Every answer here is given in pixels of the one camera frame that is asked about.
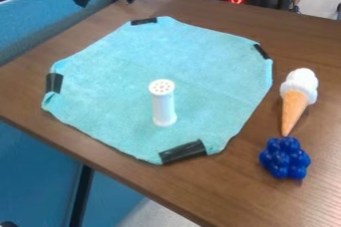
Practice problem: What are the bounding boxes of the turquoise cloth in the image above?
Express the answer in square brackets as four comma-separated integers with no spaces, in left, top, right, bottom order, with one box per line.
[40,15,275,166]

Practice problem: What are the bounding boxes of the white toy shaker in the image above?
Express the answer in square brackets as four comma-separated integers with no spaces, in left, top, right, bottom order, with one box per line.
[148,78,179,128]

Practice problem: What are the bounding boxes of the toy ice cream cone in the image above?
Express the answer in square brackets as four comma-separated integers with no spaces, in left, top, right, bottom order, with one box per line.
[278,67,320,137]

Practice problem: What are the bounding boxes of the blue toy grapes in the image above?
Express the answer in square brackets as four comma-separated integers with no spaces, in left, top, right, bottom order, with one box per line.
[258,136,312,180]

